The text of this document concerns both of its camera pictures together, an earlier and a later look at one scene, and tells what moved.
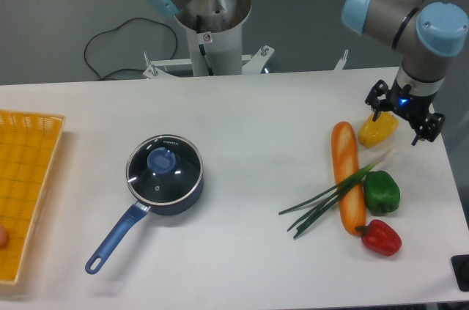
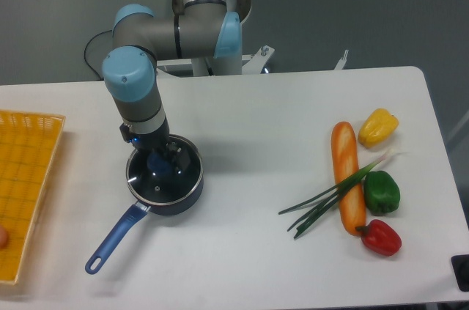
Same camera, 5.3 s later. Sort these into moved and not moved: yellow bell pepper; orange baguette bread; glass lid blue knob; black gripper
Moved: black gripper
Not moved: glass lid blue knob; orange baguette bread; yellow bell pepper
